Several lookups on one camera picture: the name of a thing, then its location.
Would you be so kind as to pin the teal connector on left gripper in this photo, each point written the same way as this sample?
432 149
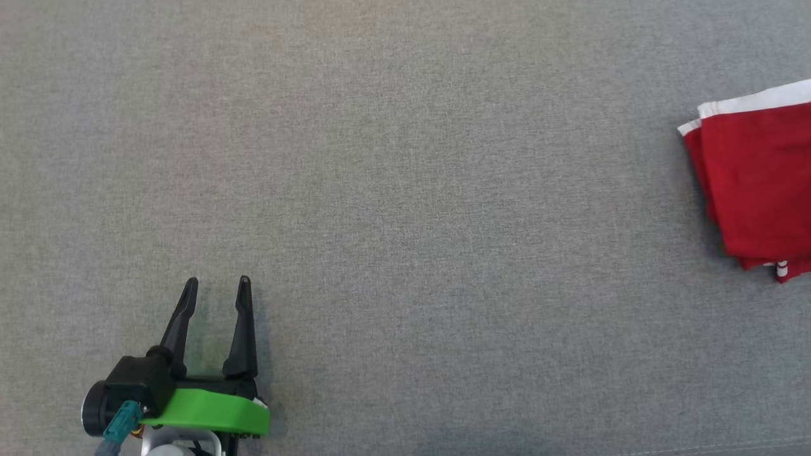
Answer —
123 421

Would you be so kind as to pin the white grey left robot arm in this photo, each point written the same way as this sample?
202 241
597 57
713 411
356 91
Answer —
180 446

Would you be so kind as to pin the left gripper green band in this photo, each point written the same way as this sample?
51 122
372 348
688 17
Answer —
203 408

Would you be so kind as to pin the red and white jersey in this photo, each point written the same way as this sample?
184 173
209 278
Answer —
760 190

